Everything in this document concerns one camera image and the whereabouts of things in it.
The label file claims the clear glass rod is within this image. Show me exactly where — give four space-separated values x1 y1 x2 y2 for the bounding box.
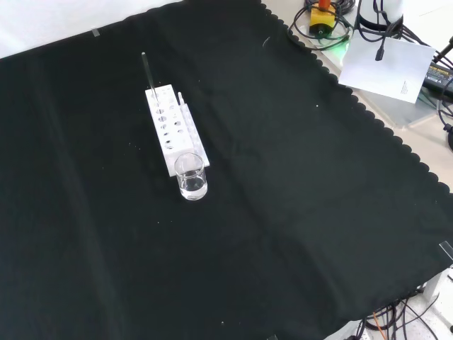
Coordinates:
141 52 159 100

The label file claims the white test tube rack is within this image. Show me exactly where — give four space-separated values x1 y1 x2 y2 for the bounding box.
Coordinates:
144 84 211 178

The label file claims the small clear glass beaker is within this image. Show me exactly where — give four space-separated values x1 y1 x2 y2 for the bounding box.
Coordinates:
174 152 208 201

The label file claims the black bench cloth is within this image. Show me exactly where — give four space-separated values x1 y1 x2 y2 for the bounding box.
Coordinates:
0 0 453 340

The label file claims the yellow stop button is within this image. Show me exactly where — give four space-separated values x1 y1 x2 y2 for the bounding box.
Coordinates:
309 0 336 38

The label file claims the pale board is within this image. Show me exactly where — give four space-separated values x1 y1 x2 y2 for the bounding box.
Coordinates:
348 86 442 129

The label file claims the white paper sheet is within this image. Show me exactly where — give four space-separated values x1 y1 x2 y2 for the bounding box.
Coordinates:
338 35 437 104

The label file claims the black power adapter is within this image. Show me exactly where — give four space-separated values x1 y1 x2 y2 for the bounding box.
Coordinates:
421 59 453 101

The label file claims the black cable with plug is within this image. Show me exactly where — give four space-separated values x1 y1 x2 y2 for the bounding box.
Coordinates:
374 10 394 62

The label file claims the black floor cable bundle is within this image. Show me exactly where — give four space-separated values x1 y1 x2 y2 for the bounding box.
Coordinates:
353 290 453 340

